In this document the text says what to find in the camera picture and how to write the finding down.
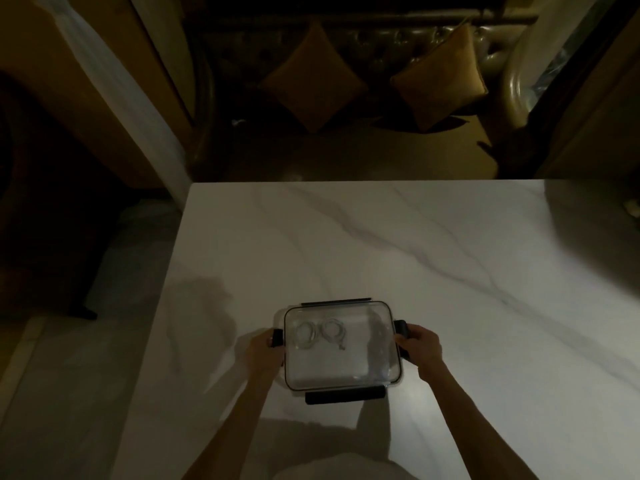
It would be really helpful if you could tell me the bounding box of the brown tufted leather sofa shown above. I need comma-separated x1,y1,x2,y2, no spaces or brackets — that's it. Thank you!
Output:
187,0,539,183

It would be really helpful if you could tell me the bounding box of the white sheer curtain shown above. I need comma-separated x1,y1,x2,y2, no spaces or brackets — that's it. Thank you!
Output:
33,0,189,211

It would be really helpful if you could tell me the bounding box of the person's left hand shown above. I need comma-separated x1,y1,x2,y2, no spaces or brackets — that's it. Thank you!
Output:
243,328,286,387

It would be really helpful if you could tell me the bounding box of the orange square cushion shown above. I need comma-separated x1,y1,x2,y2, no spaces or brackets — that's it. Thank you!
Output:
389,21,489,133
258,18,370,135

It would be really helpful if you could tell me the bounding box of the white cable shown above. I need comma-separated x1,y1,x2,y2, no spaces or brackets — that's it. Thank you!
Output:
321,318,349,351
294,321,319,351

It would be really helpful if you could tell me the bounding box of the clear lid with black clips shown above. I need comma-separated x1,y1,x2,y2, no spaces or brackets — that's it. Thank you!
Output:
270,297,409,406

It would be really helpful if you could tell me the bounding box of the brown heavy curtain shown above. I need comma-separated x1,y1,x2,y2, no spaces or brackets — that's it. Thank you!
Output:
525,44,640,181

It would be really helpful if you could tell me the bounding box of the person's left forearm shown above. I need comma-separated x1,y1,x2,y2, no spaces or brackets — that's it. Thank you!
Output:
181,367,282,480

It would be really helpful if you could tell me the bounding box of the person's white clothing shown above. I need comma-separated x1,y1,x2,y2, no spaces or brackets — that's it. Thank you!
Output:
293,452,419,480

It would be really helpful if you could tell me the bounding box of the person's right hand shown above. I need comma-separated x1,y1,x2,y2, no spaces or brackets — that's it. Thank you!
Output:
394,323,444,381

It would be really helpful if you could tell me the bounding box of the person's right forearm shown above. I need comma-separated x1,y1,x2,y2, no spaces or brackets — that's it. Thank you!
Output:
413,359,539,480

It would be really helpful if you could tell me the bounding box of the clear plastic container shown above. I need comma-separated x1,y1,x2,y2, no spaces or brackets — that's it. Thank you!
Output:
283,300,405,393

